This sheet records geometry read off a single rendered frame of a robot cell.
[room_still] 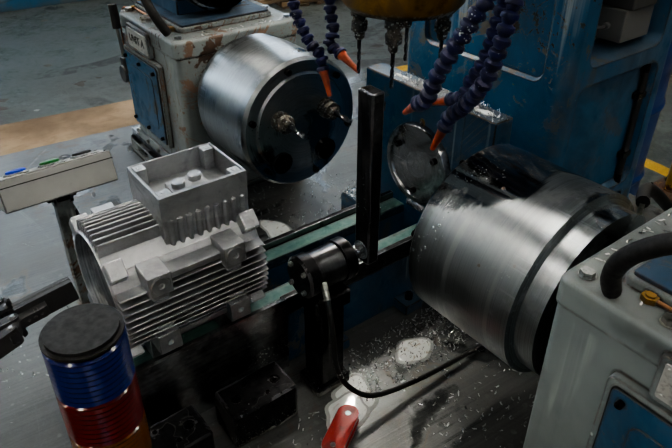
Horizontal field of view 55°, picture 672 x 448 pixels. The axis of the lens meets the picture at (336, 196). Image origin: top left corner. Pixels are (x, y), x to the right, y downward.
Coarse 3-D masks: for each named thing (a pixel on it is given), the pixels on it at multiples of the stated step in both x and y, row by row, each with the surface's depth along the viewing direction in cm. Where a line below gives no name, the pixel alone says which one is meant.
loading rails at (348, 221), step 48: (384, 192) 120; (288, 240) 109; (384, 240) 108; (288, 288) 98; (384, 288) 108; (192, 336) 89; (240, 336) 91; (288, 336) 98; (144, 384) 83; (192, 384) 89
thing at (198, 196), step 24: (144, 168) 83; (168, 168) 87; (192, 168) 89; (216, 168) 89; (240, 168) 83; (144, 192) 80; (168, 192) 78; (192, 192) 79; (216, 192) 81; (240, 192) 83; (168, 216) 78; (192, 216) 80; (216, 216) 82; (168, 240) 80
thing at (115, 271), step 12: (240, 216) 83; (252, 216) 84; (72, 228) 83; (240, 228) 84; (252, 228) 84; (108, 264) 74; (120, 264) 75; (108, 276) 74; (120, 276) 75; (252, 300) 90
